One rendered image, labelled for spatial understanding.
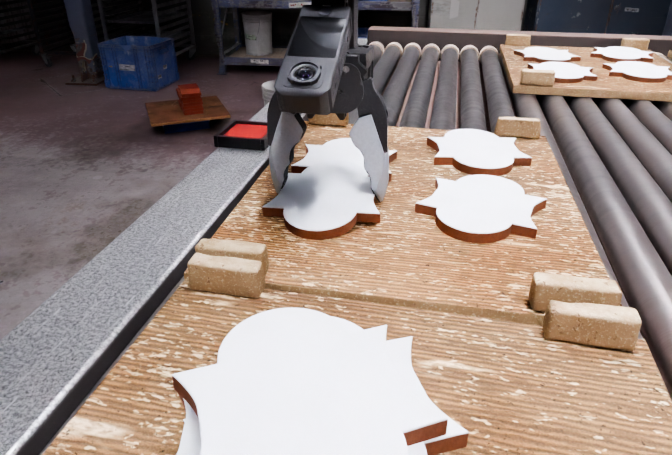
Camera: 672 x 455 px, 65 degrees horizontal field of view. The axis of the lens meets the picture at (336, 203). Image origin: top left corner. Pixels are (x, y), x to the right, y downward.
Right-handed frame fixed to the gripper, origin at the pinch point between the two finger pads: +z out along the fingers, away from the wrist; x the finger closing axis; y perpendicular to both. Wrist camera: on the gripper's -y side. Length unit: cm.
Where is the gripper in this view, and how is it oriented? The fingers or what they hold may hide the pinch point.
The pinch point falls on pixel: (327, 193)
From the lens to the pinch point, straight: 54.3
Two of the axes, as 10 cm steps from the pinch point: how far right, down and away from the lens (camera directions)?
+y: 1.9, -4.1, 8.9
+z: 0.0, 9.1, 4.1
